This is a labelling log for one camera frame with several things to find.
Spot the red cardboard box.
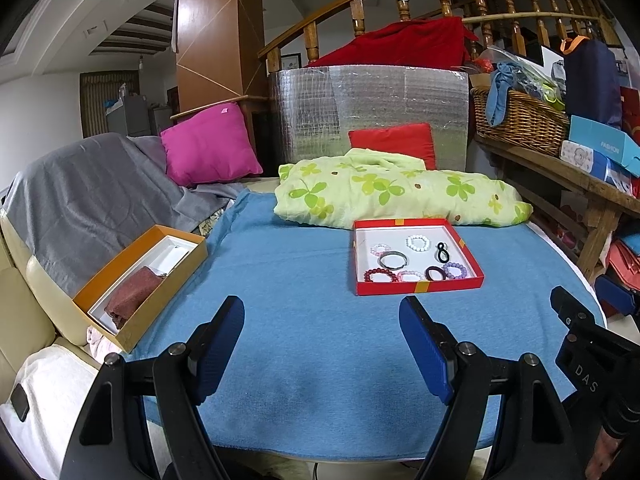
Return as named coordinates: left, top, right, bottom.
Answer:
left=352, top=217, right=486, bottom=297

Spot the grey cloth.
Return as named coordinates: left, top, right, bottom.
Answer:
left=2, top=132, right=246, bottom=298

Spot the clear plastic bag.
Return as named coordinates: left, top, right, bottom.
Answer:
left=480, top=45, right=568, bottom=106

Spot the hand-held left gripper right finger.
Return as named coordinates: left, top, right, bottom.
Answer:
left=398, top=295, right=590, bottom=480

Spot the red blanket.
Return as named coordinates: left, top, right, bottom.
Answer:
left=305, top=16, right=481, bottom=68

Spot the blue cloth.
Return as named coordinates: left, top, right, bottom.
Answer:
left=487, top=62, right=526, bottom=128

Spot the wicker basket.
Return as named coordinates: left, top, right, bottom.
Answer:
left=470, top=85, right=573, bottom=157

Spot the magenta cushion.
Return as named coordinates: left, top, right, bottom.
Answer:
left=160, top=102, right=264, bottom=188

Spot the wooden column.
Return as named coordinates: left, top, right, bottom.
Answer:
left=175, top=0, right=266, bottom=111

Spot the navy bag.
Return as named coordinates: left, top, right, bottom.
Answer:
left=562, top=35, right=626, bottom=128

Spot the brown folded cloth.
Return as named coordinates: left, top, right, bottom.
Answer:
left=103, top=266, right=163, bottom=331

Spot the grey refrigerator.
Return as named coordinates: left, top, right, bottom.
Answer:
left=107, top=95, right=151, bottom=138

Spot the green floral pillow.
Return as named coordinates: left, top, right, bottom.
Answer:
left=274, top=147, right=535, bottom=231

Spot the cream sofa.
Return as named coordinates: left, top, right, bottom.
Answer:
left=0, top=210, right=101, bottom=401

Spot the white floral box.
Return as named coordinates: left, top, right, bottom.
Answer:
left=559, top=140, right=611, bottom=178

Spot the blue cardboard box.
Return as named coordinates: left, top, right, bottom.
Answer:
left=567, top=115, right=640, bottom=178

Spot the red cushion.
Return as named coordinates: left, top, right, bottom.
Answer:
left=347, top=122, right=437, bottom=171

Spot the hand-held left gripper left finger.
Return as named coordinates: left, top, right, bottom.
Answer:
left=59, top=295, right=246, bottom=480

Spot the silver foil mat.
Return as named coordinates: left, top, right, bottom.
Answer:
left=267, top=65, right=471, bottom=176

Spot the white inner tray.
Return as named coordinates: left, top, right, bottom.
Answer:
left=89, top=236, right=198, bottom=333

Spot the blue blanket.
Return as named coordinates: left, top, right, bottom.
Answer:
left=120, top=187, right=608, bottom=461

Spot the wooden stair railing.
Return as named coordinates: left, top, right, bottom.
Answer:
left=257, top=0, right=621, bottom=73

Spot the wooden bench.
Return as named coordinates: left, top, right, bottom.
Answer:
left=472, top=132, right=640, bottom=286

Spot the white towel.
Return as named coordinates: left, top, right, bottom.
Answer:
left=0, top=345, right=108, bottom=480

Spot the small black tag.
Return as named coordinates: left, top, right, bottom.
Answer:
left=11, top=384, right=30, bottom=422

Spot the orange cardboard box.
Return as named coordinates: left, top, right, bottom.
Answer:
left=72, top=224, right=208, bottom=354

